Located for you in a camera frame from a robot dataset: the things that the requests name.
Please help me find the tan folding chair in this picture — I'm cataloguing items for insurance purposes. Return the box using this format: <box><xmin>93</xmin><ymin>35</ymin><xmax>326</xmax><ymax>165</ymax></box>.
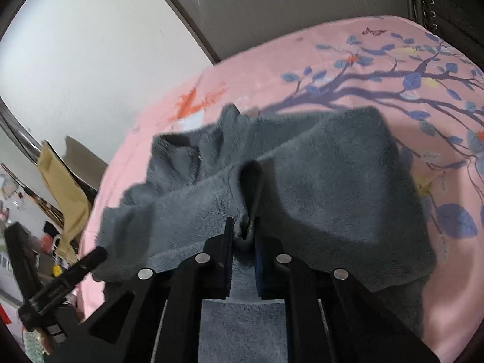
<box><xmin>37</xmin><ymin>141</ymin><xmax>91</xmax><ymax>265</ymax></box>

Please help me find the black metal rack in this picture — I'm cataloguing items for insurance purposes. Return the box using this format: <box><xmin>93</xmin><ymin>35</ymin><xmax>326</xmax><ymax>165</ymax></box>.
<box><xmin>408</xmin><ymin>0</ymin><xmax>483</xmax><ymax>69</ymax></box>

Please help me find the grey fleece garment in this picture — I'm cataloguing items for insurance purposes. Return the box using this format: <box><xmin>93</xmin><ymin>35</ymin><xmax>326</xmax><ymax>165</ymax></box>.
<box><xmin>93</xmin><ymin>105</ymin><xmax>436</xmax><ymax>362</ymax></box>

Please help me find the pink floral bed sheet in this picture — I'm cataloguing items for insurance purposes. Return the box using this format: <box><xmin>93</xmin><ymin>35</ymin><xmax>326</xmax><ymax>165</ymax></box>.
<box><xmin>80</xmin><ymin>16</ymin><xmax>483</xmax><ymax>362</ymax></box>

